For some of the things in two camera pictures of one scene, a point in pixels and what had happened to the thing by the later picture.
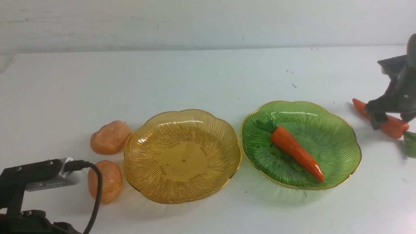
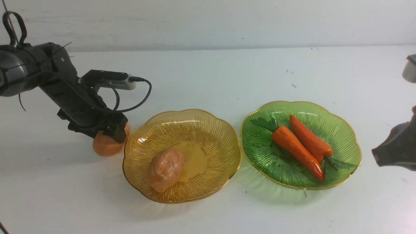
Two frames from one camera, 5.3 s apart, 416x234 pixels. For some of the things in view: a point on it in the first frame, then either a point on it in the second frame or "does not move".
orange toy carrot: (285, 139) does not move
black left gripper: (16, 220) to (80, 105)
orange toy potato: (112, 181) to (165, 168)
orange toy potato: (112, 138) does not move
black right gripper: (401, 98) to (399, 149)
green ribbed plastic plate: (329, 138) does not move
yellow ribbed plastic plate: (181, 156) does not move
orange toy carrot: (394, 127) to (321, 150)
